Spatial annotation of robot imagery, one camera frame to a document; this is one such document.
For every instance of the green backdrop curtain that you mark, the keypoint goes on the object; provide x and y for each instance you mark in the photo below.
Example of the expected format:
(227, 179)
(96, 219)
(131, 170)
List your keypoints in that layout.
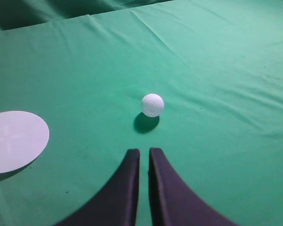
(22, 13)

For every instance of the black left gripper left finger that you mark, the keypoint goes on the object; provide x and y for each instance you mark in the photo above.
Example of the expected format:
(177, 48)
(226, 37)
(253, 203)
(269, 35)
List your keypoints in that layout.
(115, 204)

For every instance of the white round flat plate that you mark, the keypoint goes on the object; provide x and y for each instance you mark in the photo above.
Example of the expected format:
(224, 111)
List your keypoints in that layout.
(23, 137)

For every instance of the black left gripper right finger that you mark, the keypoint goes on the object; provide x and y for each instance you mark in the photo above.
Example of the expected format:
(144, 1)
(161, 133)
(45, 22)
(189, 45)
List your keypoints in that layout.
(172, 202)

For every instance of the white dimpled golf ball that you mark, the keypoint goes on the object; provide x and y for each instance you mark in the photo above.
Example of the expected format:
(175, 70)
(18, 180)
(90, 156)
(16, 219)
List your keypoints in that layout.
(152, 105)

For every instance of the green table cloth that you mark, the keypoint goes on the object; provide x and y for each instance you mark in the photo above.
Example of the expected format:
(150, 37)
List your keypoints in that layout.
(218, 66)

